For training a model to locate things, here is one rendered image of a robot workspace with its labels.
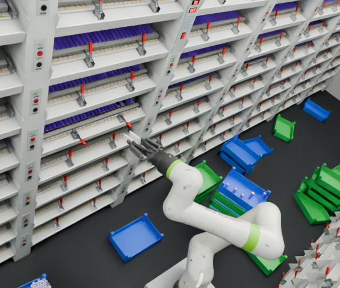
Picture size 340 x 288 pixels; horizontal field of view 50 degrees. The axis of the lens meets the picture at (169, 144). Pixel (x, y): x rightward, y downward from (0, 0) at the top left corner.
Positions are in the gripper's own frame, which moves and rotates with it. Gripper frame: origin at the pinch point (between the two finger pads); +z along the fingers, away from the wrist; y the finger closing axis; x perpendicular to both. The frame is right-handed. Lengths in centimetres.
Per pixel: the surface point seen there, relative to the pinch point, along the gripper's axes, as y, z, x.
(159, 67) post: 27.6, 14.3, 22.4
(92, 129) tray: -5.3, 21.0, -5.0
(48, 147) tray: -29.0, 20.8, -5.0
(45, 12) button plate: -37, 4, 58
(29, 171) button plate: -38.6, 20.4, -13.4
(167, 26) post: 28, 13, 43
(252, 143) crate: 190, 25, -98
